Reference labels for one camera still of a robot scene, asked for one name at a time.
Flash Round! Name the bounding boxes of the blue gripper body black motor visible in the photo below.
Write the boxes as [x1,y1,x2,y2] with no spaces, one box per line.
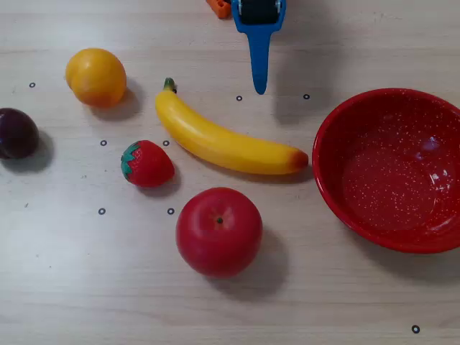
[231,0,288,36]

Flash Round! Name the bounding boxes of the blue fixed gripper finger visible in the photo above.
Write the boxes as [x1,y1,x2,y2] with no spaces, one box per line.
[247,34,271,96]

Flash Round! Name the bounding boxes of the dark purple plum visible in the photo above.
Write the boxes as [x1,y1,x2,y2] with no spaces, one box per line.
[0,107,40,160]

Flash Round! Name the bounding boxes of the orange robot base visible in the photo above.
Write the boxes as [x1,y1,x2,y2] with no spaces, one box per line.
[206,0,233,19]

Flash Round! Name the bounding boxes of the red speckled bowl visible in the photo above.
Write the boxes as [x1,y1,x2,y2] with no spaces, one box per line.
[311,88,460,254]

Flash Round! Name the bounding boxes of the yellow banana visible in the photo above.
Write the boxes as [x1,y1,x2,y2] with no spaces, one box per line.
[155,77,310,176]

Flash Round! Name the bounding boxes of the red strawberry green leaves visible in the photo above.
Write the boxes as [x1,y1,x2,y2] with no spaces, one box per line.
[120,139,176,188]

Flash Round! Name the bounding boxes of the yellow orange peach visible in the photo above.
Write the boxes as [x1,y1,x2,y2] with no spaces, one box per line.
[65,47,127,109]

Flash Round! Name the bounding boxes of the red apple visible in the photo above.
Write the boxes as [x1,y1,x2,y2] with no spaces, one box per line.
[175,187,264,280]

